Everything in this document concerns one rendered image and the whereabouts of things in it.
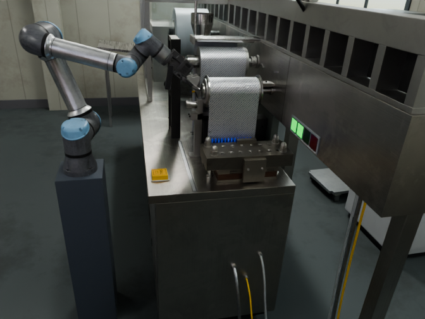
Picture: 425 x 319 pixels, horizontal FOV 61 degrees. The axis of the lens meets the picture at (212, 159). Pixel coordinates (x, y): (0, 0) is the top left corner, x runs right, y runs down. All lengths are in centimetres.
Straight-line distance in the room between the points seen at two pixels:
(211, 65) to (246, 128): 37
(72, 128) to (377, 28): 120
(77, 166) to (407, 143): 129
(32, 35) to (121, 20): 374
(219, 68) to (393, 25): 100
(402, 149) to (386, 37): 30
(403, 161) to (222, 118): 90
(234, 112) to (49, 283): 157
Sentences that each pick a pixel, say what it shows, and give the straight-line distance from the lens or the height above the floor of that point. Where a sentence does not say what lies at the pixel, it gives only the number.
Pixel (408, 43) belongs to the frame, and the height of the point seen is 159.
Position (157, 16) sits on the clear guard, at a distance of 259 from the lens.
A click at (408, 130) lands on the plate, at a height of 140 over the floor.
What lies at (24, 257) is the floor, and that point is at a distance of 278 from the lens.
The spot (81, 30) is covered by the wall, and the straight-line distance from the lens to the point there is 534.
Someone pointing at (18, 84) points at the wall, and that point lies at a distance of 563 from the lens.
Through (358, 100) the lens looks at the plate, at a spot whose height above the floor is 141.
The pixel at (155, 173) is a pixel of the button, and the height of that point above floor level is 92.
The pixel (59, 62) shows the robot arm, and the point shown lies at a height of 136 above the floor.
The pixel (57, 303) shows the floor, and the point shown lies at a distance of 241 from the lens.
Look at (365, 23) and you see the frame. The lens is 118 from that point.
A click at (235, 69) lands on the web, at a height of 131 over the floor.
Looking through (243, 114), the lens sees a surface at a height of 115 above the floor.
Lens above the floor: 171
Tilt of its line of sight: 26 degrees down
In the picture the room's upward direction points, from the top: 3 degrees clockwise
